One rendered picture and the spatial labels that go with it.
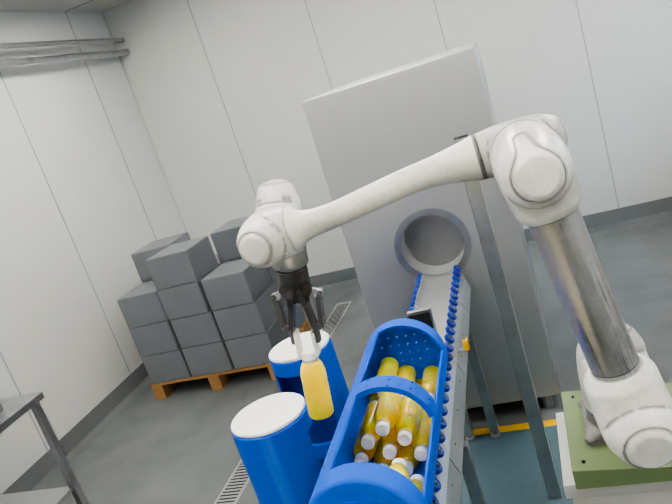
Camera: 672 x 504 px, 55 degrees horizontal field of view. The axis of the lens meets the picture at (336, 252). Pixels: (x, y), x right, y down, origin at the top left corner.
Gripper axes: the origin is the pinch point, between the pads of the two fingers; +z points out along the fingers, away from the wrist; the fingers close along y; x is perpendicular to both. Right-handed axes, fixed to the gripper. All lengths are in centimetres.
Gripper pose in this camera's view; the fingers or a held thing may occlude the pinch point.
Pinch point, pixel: (307, 343)
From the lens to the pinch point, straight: 164.0
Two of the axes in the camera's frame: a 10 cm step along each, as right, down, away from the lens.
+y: -9.6, 1.0, 2.5
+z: 1.7, 9.4, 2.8
